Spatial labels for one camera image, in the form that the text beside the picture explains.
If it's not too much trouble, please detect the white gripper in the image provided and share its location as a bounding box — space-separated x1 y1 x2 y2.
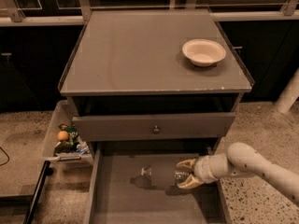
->
176 156 218 189

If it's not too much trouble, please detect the clear plastic water bottle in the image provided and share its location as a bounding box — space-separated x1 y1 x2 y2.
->
141 164 189 187

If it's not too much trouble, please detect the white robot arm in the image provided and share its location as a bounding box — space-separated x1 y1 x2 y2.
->
176 142 299 205

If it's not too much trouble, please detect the round metal drawer knob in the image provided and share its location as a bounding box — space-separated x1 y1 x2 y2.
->
152 125 161 134

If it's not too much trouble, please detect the grey middle drawer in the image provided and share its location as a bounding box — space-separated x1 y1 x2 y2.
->
84 140 227 224

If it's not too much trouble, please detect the grey drawer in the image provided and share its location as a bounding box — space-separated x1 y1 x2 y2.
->
84 140 227 224
72 112 235 142

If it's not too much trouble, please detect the grey top drawer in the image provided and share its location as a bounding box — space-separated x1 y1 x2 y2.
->
72 112 235 142

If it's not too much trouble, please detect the grey drawer cabinet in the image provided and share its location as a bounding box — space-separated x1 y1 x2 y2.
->
60 9 253 146

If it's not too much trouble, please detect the small clear bottle in bin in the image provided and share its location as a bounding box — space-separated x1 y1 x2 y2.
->
77 144 90 154

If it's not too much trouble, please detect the white paper bowl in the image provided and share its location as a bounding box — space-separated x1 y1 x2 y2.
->
182 39 226 67

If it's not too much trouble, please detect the green snack bag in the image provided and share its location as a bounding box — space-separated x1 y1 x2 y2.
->
54 124 79 154

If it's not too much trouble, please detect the small orange ball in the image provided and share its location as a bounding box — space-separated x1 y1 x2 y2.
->
57 131 69 141

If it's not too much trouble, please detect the black metal bar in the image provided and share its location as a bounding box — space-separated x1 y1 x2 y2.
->
23 161 50 224

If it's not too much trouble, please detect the grey metal railing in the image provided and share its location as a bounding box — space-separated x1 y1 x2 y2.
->
0 0 299 24

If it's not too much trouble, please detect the black floor cable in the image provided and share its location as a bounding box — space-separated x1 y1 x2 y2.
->
0 146 11 168

